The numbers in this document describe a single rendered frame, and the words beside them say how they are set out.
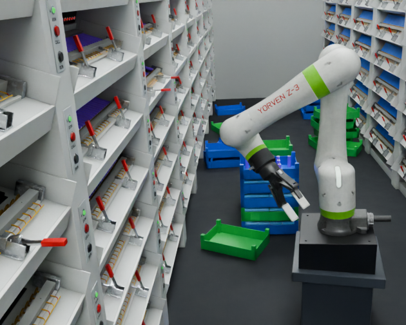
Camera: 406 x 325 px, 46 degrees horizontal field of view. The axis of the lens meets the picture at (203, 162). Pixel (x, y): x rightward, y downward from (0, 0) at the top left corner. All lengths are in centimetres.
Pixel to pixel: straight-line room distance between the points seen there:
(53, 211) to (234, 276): 149
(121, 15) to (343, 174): 90
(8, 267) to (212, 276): 162
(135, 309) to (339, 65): 101
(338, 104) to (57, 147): 121
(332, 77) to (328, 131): 29
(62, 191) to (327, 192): 108
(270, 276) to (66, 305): 144
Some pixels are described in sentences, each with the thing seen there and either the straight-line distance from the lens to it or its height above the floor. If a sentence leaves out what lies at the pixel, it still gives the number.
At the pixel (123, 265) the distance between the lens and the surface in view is 140.
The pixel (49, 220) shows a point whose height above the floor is 89.
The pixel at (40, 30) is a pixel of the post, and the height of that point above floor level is 120.
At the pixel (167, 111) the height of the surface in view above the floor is 72.
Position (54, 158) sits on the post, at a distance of 88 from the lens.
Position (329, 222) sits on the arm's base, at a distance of 180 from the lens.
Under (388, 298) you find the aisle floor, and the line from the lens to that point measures 221.
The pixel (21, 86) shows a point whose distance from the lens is 84.
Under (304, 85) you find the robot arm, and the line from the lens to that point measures 164.
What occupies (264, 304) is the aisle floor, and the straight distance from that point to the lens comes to 210.
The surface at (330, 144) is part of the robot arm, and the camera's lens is 187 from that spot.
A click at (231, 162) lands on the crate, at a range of 356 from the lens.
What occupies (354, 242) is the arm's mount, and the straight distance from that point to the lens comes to 177.
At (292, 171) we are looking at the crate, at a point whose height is 36.
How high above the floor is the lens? 124
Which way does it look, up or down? 20 degrees down
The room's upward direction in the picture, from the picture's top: 3 degrees counter-clockwise
